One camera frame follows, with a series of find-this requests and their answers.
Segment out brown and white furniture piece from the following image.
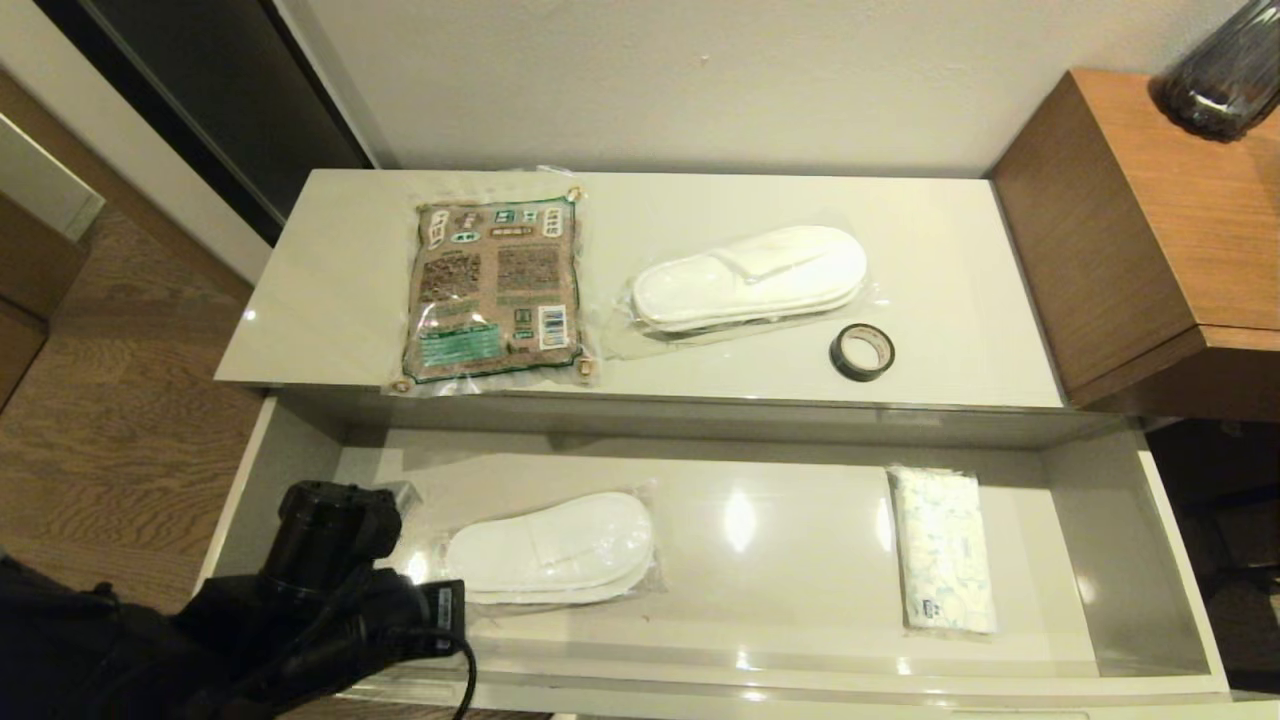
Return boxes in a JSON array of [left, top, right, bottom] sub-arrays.
[[0, 110, 106, 411]]

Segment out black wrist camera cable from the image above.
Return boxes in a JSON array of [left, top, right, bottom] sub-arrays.
[[400, 625, 479, 720]]

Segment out brown grain package green print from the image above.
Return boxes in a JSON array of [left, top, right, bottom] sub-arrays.
[[385, 190, 601, 396]]

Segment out dark door panel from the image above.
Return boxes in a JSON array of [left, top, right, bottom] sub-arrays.
[[35, 0, 376, 246]]

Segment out glossy white drawer cabinet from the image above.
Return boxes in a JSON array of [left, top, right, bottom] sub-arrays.
[[215, 168, 1151, 446]]

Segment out dark glass vase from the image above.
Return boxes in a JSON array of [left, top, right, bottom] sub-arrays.
[[1148, 0, 1280, 141]]

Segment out white slippers in clear bag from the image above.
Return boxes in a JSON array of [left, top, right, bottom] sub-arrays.
[[600, 225, 886, 359], [435, 485, 666, 608]]

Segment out black tape roll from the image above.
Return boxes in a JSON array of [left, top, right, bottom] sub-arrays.
[[829, 323, 896, 382]]

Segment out white door frame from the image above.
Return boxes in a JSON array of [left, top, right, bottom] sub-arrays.
[[0, 0, 276, 286]]

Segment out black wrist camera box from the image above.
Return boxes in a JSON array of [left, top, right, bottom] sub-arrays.
[[425, 578, 467, 656]]

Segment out white patterned tissue pack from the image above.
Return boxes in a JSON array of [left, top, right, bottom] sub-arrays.
[[886, 463, 998, 636]]

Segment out brown wooden side cabinet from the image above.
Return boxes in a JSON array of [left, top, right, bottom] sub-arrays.
[[990, 68, 1280, 423]]

